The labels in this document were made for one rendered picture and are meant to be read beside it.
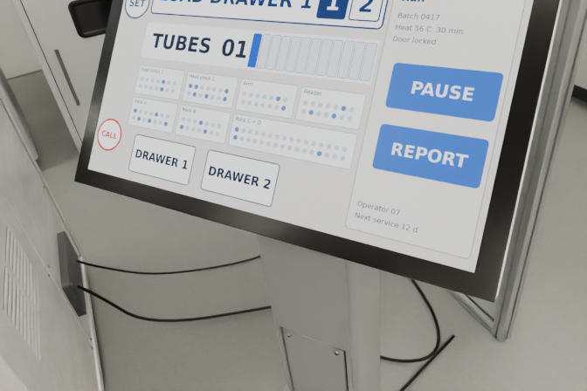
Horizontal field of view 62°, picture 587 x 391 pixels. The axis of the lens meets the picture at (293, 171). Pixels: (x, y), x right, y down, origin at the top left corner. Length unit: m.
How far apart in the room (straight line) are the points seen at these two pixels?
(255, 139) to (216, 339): 1.19
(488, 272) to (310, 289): 0.35
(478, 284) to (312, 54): 0.27
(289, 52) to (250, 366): 1.19
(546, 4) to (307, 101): 0.23
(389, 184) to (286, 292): 0.36
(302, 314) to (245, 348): 0.83
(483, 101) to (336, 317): 0.42
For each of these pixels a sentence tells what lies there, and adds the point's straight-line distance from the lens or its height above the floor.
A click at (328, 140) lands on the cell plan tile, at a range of 0.49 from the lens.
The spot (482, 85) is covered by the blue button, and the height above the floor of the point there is 1.10.
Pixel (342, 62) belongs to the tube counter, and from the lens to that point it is 0.51.
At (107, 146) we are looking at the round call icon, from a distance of 0.66.
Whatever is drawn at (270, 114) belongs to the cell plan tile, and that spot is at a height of 1.06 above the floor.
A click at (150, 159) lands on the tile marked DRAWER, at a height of 1.00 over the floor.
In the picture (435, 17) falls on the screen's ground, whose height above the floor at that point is 1.15.
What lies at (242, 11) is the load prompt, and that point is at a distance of 0.58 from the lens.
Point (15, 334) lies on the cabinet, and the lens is 1.06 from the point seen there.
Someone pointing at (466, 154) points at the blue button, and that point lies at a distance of 0.46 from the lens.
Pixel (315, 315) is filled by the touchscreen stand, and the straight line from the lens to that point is 0.79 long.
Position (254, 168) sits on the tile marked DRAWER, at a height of 1.01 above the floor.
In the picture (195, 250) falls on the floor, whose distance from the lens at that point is 1.95.
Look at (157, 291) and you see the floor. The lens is 1.86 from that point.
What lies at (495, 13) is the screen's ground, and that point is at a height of 1.15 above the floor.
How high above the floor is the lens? 1.31
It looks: 36 degrees down
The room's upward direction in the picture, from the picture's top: 8 degrees counter-clockwise
